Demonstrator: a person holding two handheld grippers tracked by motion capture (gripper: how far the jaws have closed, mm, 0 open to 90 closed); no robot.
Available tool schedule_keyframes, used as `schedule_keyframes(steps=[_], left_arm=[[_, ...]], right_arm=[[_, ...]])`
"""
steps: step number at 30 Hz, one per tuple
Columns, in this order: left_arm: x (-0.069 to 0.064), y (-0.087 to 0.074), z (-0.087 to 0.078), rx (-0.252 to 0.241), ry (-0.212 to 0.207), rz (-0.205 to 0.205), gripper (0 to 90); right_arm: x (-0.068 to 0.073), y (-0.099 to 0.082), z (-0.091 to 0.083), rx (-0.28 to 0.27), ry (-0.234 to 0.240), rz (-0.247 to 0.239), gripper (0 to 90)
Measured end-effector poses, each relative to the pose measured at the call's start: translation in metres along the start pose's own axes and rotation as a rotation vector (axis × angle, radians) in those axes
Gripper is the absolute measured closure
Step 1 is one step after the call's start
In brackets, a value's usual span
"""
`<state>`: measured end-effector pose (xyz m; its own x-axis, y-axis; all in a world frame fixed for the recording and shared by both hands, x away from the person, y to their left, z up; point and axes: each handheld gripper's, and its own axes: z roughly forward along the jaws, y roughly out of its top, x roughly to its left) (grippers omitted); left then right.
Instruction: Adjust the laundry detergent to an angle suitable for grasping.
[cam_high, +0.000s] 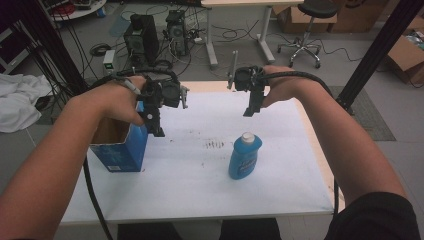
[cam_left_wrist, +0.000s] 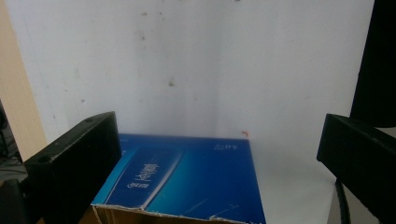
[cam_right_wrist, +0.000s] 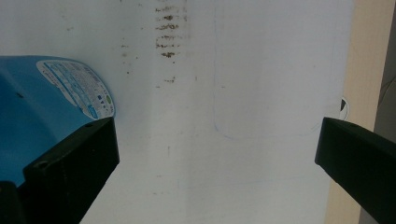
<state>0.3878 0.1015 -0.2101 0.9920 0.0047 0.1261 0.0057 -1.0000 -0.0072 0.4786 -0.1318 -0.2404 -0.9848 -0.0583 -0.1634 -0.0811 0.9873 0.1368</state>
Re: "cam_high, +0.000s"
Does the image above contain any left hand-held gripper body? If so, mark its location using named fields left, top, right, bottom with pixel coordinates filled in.
left=136, top=78, right=191, bottom=116

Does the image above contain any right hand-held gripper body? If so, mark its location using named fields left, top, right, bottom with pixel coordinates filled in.
left=227, top=49, right=271, bottom=101

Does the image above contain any blue cardboard box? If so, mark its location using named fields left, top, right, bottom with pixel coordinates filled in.
left=88, top=99, right=150, bottom=174

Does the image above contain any blue bottle with white cap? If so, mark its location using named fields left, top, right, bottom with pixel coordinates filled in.
left=227, top=131, right=264, bottom=181

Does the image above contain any person's right hand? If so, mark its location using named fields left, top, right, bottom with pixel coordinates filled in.
left=261, top=64, right=318, bottom=109

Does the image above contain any person's left hand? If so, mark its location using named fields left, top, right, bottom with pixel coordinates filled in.
left=70, top=75, right=150, bottom=127

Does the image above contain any white table sheet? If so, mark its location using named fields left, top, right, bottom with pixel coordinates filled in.
left=61, top=91, right=335, bottom=225

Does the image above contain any black and grey computer tower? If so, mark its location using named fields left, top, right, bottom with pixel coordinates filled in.
left=165, top=9, right=189, bottom=57

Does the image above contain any large black computer tower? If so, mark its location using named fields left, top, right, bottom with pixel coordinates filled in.
left=123, top=13, right=161, bottom=67

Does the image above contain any white power supply unit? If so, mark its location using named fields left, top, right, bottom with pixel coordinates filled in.
left=102, top=49, right=117, bottom=77

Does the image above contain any low wide cardboard box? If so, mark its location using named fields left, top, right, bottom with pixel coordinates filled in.
left=272, top=5, right=338, bottom=35

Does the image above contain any white-legged desk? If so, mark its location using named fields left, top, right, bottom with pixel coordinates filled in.
left=200, top=0, right=305, bottom=70

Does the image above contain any black swivel stool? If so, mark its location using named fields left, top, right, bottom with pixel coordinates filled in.
left=277, top=0, right=340, bottom=70

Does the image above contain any grey floor mat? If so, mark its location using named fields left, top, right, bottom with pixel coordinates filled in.
left=328, top=85, right=397, bottom=142

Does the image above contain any round white table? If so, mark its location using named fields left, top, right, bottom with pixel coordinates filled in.
left=39, top=0, right=108, bottom=22

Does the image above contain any tall cardboard box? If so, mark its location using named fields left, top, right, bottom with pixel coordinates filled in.
left=327, top=0, right=390, bottom=34

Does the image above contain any white cloth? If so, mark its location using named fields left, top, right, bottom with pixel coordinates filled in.
left=0, top=72, right=53, bottom=134

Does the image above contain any open cardboard box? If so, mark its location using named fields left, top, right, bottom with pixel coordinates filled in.
left=385, top=34, right=424, bottom=85

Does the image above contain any grey shelf unit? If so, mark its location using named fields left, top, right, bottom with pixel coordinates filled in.
left=0, top=25, right=32, bottom=75

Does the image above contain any person's black sleeve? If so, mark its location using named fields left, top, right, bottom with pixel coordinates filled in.
left=324, top=191, right=423, bottom=240

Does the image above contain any silver cable plug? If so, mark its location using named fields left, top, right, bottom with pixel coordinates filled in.
left=121, top=77, right=143, bottom=96

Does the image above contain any right gripper black corrugated cable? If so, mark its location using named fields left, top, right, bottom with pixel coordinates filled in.
left=262, top=70, right=341, bottom=216

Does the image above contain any gripper black corrugated cable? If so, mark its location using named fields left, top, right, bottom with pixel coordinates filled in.
left=82, top=67, right=181, bottom=240
left=262, top=70, right=341, bottom=216

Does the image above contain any left gripper black corrugated cable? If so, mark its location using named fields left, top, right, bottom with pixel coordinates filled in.
left=82, top=67, right=181, bottom=240

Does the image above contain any black metal frame post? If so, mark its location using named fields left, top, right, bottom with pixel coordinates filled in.
left=12, top=0, right=90, bottom=97
left=334, top=0, right=424, bottom=116

